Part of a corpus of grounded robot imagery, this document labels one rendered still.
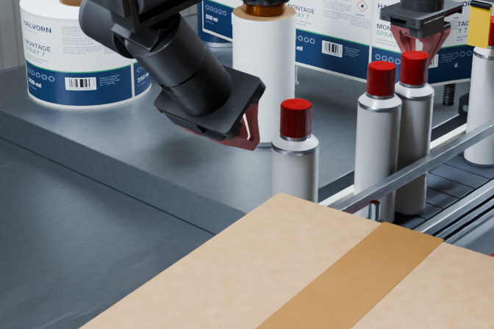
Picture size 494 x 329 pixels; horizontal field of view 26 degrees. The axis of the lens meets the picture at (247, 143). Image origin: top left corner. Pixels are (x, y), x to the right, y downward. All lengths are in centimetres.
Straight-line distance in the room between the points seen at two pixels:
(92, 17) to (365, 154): 41
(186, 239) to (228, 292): 66
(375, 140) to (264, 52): 28
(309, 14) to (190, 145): 31
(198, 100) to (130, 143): 55
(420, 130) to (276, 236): 53
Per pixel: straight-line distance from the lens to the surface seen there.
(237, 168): 146
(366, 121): 125
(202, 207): 140
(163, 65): 96
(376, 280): 75
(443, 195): 141
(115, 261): 135
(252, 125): 108
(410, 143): 130
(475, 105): 146
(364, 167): 128
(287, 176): 114
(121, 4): 91
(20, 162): 163
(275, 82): 149
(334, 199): 130
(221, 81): 100
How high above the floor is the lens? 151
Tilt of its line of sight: 24 degrees down
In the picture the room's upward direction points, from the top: straight up
